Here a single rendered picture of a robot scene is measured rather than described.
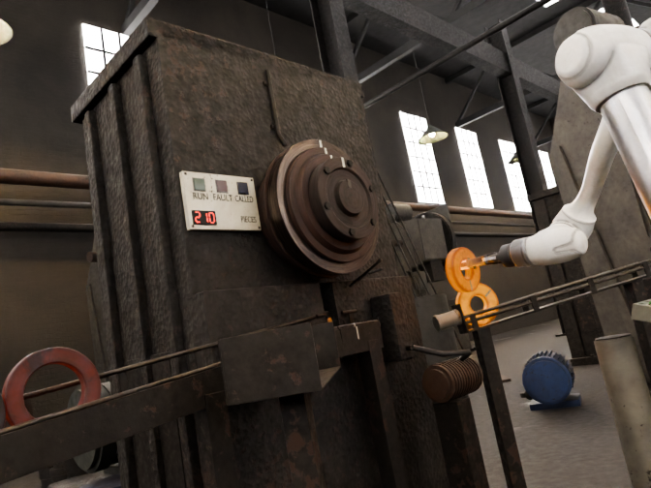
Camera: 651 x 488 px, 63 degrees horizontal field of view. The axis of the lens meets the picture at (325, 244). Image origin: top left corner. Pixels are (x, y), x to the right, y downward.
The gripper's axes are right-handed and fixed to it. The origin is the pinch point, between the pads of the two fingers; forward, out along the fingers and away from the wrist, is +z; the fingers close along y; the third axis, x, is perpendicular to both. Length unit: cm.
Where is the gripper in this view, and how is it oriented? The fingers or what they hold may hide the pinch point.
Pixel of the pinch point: (462, 264)
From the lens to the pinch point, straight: 188.8
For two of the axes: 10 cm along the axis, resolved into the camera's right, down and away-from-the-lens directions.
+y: 7.6, -0.2, 6.5
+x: -1.4, -9.8, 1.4
